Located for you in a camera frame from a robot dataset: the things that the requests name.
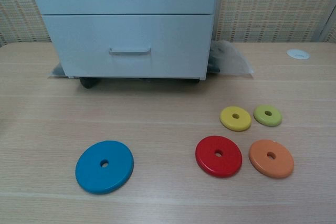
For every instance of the small green wooden disc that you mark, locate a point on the small green wooden disc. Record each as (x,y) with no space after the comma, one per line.
(274,120)

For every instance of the orange wooden disc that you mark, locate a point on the orange wooden disc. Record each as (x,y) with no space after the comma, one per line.
(281,167)

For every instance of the red wooden disc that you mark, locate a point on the red wooden disc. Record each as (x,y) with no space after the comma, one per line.
(210,165)

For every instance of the yellow wooden disc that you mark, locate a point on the yellow wooden disc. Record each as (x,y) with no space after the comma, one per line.
(228,121)

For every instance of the black caster wheel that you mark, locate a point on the black caster wheel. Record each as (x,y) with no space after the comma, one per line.
(88,82)

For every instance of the white drawer cabinet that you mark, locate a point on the white drawer cabinet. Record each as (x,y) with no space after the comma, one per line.
(216,30)

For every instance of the large blue wooden disc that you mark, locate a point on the large blue wooden disc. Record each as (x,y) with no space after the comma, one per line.
(115,174)

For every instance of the beige woven partition screen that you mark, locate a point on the beige woven partition screen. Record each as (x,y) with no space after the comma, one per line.
(262,6)

